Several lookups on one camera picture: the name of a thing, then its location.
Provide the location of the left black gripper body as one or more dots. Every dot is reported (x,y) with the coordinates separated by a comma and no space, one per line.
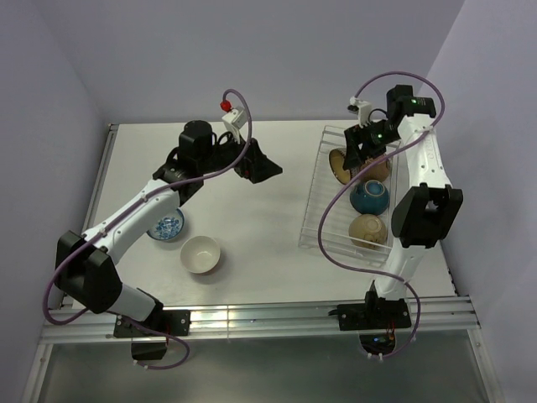
(228,153)

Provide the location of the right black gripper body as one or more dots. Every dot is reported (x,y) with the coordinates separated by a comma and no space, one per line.
(377,136)

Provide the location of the small tan patterned bowl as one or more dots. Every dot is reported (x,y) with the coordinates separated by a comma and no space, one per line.
(336,158)

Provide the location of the large tan pink-outside bowl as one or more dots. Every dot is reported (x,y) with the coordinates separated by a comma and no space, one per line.
(375,170)

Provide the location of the tan blue-outside bowl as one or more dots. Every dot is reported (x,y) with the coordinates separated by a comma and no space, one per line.
(370,197)

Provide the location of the black glossy bowl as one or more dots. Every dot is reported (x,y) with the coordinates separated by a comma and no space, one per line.
(368,231)

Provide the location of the white plain bowl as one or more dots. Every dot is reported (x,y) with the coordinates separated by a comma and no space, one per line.
(200,254)

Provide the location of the blue white floral bowl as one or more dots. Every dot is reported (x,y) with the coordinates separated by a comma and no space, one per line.
(168,227)

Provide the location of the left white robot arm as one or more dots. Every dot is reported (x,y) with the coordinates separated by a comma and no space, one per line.
(86,264)

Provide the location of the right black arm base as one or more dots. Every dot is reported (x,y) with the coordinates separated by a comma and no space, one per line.
(374,314)

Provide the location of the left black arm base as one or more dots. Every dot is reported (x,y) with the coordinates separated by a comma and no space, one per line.
(150,341)

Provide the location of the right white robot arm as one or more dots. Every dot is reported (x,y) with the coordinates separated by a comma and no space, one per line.
(429,207)

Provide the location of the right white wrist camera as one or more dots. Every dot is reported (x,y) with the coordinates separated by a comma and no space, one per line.
(360,109)

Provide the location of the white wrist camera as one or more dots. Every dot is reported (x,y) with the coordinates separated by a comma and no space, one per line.
(234,119)
(360,109)

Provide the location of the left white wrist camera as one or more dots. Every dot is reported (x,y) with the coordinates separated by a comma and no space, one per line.
(234,119)

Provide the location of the white wire dish rack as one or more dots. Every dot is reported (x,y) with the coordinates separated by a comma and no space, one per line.
(335,237)

